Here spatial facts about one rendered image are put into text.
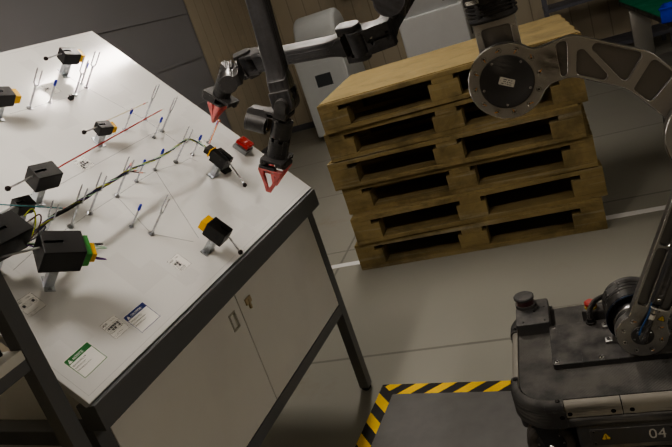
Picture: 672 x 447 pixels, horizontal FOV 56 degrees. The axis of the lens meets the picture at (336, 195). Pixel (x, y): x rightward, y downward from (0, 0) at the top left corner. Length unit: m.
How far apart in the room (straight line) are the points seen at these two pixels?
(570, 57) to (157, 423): 1.35
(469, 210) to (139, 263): 2.09
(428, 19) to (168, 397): 5.81
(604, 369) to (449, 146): 1.59
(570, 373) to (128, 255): 1.31
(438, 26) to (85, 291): 5.79
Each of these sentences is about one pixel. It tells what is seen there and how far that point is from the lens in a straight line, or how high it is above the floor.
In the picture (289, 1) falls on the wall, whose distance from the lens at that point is 8.26.
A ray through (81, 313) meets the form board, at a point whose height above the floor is 0.99.
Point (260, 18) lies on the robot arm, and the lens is 1.63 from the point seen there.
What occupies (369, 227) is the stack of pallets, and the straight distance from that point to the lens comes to 3.49.
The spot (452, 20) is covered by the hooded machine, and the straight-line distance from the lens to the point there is 6.95.
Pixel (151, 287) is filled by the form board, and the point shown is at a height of 0.95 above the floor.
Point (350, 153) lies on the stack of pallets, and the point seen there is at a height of 0.69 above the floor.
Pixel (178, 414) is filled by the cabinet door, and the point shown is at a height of 0.66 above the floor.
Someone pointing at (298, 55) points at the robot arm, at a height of 1.35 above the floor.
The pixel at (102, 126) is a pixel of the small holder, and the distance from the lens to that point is 1.98.
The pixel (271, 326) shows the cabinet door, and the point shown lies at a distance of 2.02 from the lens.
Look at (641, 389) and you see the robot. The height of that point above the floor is 0.24.
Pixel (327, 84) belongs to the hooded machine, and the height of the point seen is 0.63.
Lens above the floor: 1.47
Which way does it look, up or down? 16 degrees down
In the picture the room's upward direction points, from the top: 19 degrees counter-clockwise
